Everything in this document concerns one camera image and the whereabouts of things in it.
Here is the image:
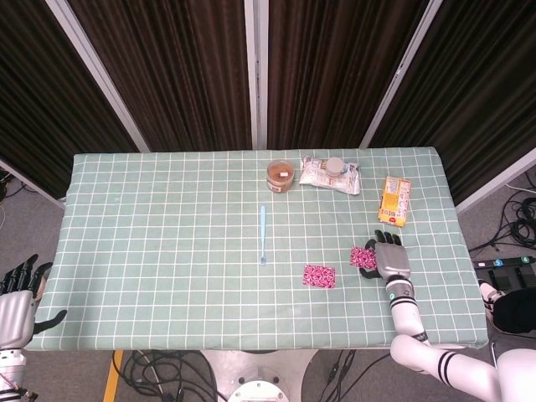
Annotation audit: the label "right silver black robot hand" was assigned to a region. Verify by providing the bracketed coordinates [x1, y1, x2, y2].
[358, 229, 412, 284]

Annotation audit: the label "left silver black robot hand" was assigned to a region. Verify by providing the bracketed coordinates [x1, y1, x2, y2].
[0, 254, 68, 351]

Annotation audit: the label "pink patterned packet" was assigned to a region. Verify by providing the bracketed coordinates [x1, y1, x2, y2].
[349, 245, 377, 269]
[302, 264, 337, 290]

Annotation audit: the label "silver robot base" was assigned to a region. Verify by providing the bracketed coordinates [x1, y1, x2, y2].
[199, 349, 320, 402]

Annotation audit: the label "yellow snack box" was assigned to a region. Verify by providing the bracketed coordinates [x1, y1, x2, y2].
[377, 175, 412, 228]

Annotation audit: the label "white black sneaker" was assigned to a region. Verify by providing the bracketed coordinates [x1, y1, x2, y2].
[478, 279, 503, 313]

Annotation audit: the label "silver printed snack bag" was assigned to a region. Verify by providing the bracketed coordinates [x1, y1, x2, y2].
[297, 154, 362, 196]

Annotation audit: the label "black foot pedal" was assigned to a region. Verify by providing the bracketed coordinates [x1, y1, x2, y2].
[487, 266, 536, 290]

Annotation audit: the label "yellow floor tape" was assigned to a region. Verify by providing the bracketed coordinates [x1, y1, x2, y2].
[102, 350, 126, 402]

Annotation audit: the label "black trouser leg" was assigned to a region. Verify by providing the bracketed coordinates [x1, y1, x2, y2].
[492, 288, 536, 335]

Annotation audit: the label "light blue spoon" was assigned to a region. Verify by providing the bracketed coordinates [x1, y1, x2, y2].
[259, 204, 268, 267]

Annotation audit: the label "clear jar brown contents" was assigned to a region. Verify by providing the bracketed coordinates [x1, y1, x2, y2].
[265, 159, 296, 194]

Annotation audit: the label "green checked tablecloth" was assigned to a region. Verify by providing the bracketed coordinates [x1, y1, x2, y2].
[21, 146, 490, 352]

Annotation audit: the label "dark curtain partition panel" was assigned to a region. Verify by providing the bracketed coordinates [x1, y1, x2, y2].
[359, 0, 536, 213]
[255, 0, 443, 150]
[66, 0, 257, 152]
[0, 0, 151, 209]

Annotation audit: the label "black cable with connectors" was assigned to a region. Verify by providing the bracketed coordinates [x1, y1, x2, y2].
[317, 349, 393, 402]

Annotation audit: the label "black floor cable bundle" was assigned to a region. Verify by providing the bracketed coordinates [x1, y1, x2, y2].
[119, 350, 219, 402]

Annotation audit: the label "black coiled cable pile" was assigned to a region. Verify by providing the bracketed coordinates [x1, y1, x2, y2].
[467, 183, 536, 255]

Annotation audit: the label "thin dark cables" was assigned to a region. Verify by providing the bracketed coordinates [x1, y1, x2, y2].
[0, 169, 20, 200]

